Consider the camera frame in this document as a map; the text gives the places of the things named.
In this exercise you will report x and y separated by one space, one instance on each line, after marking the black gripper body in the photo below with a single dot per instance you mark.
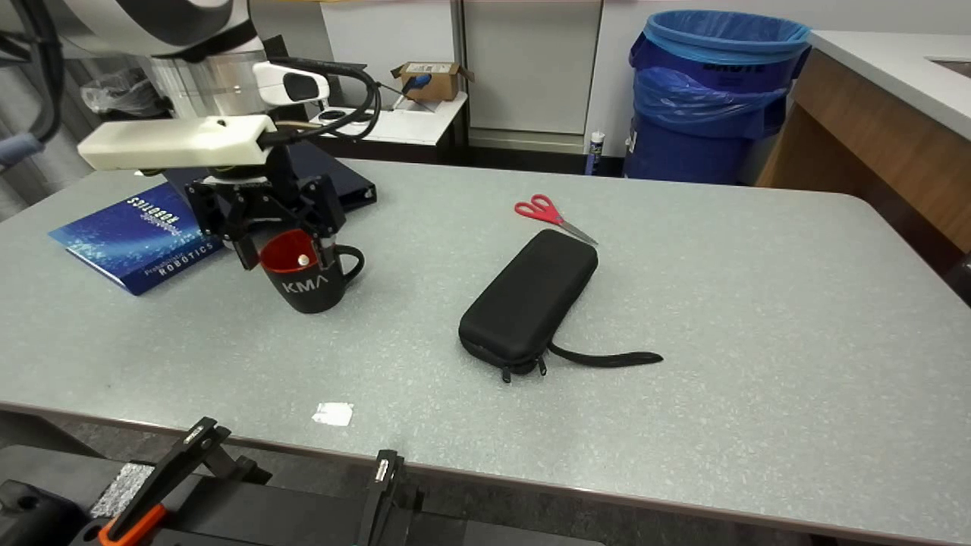
273 199

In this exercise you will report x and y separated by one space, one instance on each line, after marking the Franka robot arm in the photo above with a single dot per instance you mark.
152 24

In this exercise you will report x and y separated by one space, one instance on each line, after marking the black mug red inside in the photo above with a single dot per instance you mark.
316 288

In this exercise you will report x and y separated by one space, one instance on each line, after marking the dark navy folder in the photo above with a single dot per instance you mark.
350 184

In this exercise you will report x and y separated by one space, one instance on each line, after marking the blue robotics book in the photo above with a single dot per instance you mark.
136 244

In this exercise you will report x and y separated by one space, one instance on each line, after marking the white tape scrap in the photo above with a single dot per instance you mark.
336 414

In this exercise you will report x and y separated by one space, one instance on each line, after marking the blue object in cardboard box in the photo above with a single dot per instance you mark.
412 79

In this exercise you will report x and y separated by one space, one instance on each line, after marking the open cardboard box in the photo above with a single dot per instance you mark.
430 79

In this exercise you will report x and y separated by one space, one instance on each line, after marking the blue trash bin with bag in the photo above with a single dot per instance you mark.
709 100

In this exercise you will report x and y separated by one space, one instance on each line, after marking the wooden desk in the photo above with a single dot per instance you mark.
869 131

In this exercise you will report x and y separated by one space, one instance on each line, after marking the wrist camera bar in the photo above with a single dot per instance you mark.
171 145

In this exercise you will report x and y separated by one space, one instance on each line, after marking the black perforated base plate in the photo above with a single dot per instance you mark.
273 517

